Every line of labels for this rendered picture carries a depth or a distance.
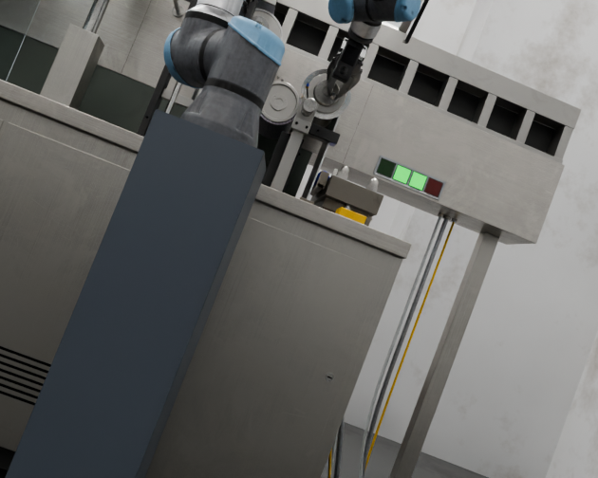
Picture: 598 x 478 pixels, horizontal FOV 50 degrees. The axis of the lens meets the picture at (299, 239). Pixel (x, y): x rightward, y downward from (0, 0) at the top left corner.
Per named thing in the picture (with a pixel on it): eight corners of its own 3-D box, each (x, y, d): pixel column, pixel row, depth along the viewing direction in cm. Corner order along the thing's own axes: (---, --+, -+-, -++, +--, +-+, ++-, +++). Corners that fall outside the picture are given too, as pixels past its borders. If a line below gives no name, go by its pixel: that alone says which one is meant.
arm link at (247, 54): (233, 80, 111) (262, 9, 112) (188, 75, 120) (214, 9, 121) (277, 110, 120) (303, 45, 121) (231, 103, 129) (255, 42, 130)
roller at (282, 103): (252, 112, 184) (267, 74, 184) (249, 130, 209) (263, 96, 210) (290, 128, 185) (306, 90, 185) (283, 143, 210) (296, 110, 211)
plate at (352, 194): (325, 193, 182) (332, 174, 182) (308, 205, 222) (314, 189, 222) (377, 214, 183) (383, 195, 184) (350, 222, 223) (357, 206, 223)
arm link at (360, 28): (380, 30, 164) (350, 17, 163) (372, 45, 167) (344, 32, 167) (383, 17, 169) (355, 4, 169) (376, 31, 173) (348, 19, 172)
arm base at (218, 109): (252, 148, 112) (272, 96, 112) (171, 117, 112) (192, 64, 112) (254, 163, 127) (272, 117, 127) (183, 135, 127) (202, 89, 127)
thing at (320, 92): (326, 73, 185) (345, 91, 185) (325, 76, 187) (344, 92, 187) (308, 93, 184) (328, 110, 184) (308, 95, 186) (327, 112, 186)
